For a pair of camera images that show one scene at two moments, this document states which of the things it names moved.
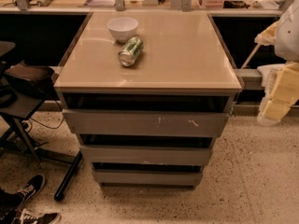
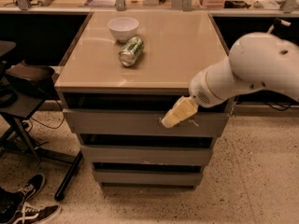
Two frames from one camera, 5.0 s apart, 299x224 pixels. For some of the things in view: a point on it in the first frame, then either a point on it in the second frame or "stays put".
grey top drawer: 86,121 stays put
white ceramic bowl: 122,28 stays put
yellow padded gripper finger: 286,87 to 183,109
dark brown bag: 35,79 stays put
